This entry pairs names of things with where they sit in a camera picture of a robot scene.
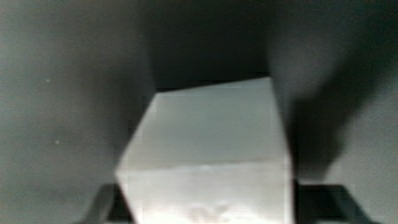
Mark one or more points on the white square table top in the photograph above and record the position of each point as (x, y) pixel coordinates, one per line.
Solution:
(205, 170)

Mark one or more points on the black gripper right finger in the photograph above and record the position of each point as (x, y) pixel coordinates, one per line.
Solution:
(326, 205)

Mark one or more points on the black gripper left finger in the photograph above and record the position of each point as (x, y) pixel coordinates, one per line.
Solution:
(109, 209)

